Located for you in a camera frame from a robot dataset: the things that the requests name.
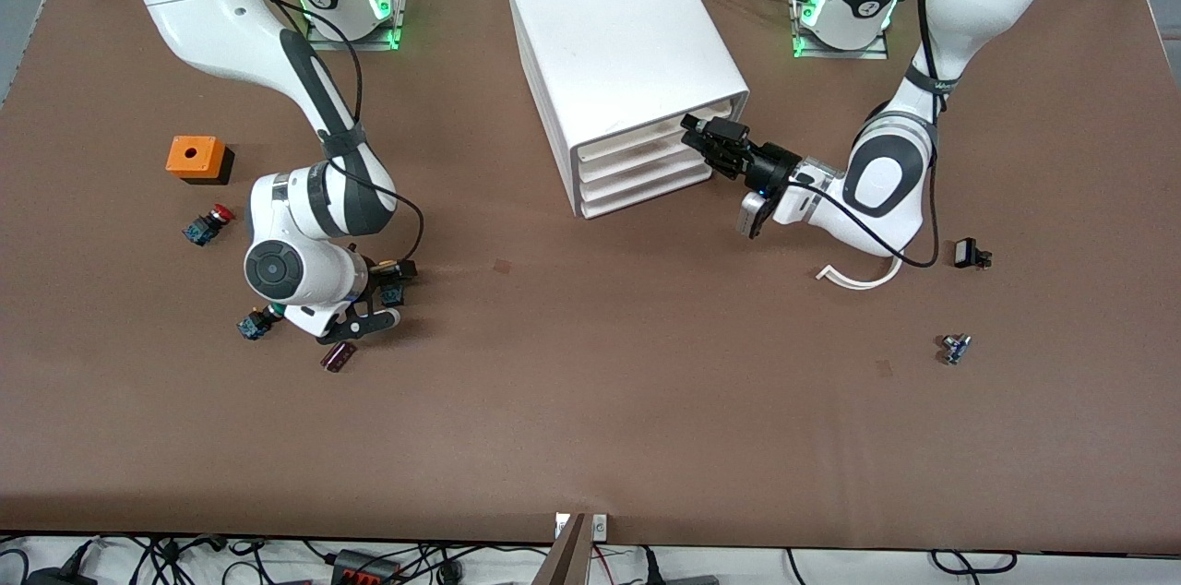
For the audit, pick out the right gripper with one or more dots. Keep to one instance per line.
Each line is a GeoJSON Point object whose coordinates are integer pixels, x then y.
{"type": "Point", "coordinates": [376, 274]}

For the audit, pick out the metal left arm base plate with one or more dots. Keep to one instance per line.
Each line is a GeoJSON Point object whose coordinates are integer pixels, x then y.
{"type": "Point", "coordinates": [840, 53]}

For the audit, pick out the black power strip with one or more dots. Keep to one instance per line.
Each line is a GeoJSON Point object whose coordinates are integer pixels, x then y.
{"type": "Point", "coordinates": [364, 568]}

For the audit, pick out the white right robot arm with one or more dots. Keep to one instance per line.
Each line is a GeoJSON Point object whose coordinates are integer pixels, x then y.
{"type": "Point", "coordinates": [203, 4]}

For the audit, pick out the white curved plastic strip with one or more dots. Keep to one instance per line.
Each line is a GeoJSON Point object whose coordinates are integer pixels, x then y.
{"type": "Point", "coordinates": [858, 283]}

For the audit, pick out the red push button switch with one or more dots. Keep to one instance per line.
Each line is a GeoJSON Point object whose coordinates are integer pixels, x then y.
{"type": "Point", "coordinates": [205, 227]}

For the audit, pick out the green push button switch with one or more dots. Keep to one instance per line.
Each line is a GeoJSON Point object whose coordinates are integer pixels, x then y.
{"type": "Point", "coordinates": [251, 325]}

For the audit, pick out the dark maroon cylindrical capacitor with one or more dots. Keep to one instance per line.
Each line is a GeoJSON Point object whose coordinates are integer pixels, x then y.
{"type": "Point", "coordinates": [338, 358]}

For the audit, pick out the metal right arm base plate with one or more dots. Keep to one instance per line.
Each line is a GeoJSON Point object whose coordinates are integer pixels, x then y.
{"type": "Point", "coordinates": [397, 8]}

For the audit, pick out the orange button enclosure box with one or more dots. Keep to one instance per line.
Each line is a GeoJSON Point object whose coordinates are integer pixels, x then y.
{"type": "Point", "coordinates": [194, 156]}

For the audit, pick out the small black electronic component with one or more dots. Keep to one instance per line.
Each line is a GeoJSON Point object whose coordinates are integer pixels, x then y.
{"type": "Point", "coordinates": [967, 253]}

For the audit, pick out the small blue silver component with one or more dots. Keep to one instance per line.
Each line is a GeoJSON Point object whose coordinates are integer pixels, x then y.
{"type": "Point", "coordinates": [955, 349]}

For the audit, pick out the yellow push button switch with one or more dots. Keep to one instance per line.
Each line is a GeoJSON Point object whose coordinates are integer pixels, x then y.
{"type": "Point", "coordinates": [394, 294]}

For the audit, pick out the brown wooden post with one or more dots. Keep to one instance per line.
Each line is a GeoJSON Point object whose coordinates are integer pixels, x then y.
{"type": "Point", "coordinates": [565, 557]}

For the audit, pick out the small white table bracket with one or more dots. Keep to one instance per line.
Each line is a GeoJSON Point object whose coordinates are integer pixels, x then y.
{"type": "Point", "coordinates": [600, 527]}
{"type": "Point", "coordinates": [560, 526]}

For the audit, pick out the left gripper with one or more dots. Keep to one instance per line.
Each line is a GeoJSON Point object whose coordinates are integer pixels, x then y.
{"type": "Point", "coordinates": [768, 164]}

